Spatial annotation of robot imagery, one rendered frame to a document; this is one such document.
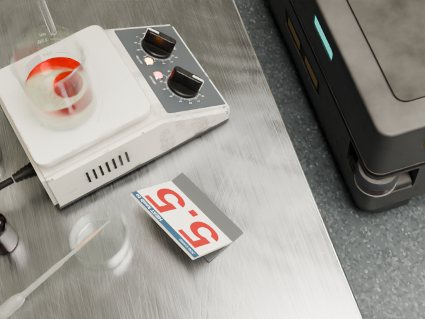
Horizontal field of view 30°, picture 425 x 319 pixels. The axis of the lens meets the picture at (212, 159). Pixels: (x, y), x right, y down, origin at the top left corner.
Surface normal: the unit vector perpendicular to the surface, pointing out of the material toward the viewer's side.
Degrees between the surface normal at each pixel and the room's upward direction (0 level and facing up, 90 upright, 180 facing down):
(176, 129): 90
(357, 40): 0
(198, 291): 0
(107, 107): 0
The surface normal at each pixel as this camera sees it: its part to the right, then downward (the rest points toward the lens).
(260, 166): -0.06, -0.47
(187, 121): 0.50, 0.75
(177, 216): 0.43, -0.75
